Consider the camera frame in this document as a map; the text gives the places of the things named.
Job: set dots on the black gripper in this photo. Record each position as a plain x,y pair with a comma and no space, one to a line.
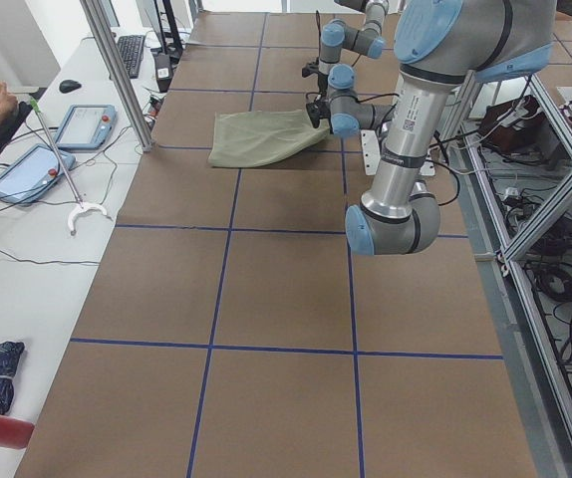
322,81
322,125

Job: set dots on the olive green long-sleeve shirt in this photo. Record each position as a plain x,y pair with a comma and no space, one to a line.
254,139

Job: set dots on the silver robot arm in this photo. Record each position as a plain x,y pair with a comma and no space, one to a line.
337,35
436,43

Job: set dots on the black box with label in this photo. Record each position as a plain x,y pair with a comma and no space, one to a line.
163,71

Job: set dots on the black keyboard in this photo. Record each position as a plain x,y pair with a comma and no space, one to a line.
130,48

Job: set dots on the far blue teach pendant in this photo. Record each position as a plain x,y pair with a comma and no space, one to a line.
85,127

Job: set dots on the blue teach pendant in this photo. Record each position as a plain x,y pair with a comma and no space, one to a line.
85,127
30,176

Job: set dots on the black computer mouse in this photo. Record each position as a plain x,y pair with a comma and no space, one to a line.
68,86

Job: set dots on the reacher grabber stick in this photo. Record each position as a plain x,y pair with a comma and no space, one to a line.
82,207

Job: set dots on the near blue teach pendant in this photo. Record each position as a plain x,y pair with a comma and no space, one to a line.
30,176

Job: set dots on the folded dark blue umbrella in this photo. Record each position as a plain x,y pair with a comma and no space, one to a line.
10,354

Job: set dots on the aluminium frame post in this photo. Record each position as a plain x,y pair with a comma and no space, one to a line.
100,27

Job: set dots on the aluminium frame rail structure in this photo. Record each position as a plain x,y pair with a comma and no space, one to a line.
521,206

